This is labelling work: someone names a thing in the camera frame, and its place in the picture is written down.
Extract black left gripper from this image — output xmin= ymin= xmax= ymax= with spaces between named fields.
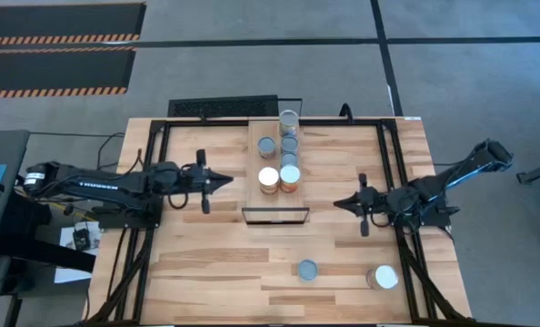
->
xmin=178 ymin=149 xmax=234 ymax=215

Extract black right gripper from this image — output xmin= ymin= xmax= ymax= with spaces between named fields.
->
xmin=333 ymin=173 xmax=389 ymax=238

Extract tall can brown label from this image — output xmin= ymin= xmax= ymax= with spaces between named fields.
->
xmin=257 ymin=166 xmax=281 ymax=196

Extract short can silver lid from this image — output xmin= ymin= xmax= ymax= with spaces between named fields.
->
xmin=256 ymin=135 xmax=277 ymax=160

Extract short oranges can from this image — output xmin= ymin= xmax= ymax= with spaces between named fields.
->
xmin=280 ymin=151 xmax=300 ymax=169

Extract short carrots can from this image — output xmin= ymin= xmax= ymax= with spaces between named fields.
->
xmin=296 ymin=258 xmax=320 ymax=283

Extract tall peaches can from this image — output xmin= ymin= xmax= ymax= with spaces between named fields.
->
xmin=365 ymin=264 xmax=400 ymax=291
xmin=277 ymin=108 xmax=301 ymax=137

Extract tall corn can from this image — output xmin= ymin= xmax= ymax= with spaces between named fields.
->
xmin=279 ymin=163 xmax=302 ymax=194

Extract black perforated panel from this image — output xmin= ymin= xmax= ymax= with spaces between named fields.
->
xmin=167 ymin=94 xmax=280 ymax=118

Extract short teal can pink label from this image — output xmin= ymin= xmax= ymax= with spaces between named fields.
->
xmin=279 ymin=134 xmax=300 ymax=154

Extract small black device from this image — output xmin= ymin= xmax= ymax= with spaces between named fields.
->
xmin=72 ymin=228 xmax=92 ymax=251

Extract white paper sheets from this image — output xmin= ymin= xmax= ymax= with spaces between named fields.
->
xmin=54 ymin=224 xmax=102 ymax=284

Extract black tripod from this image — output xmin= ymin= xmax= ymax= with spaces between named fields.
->
xmin=516 ymin=152 xmax=540 ymax=185

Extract black hazard-striped floor mat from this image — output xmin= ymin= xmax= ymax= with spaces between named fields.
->
xmin=0 ymin=2 xmax=147 ymax=46
xmin=0 ymin=46 xmax=137 ymax=100

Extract grey desk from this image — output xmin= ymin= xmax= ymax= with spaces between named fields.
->
xmin=0 ymin=130 xmax=31 ymax=263

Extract wooden shelf black metal frame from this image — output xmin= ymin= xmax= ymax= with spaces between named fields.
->
xmin=241 ymin=96 xmax=311 ymax=225

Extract yellow cable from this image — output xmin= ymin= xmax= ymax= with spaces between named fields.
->
xmin=17 ymin=188 xmax=96 ymax=222

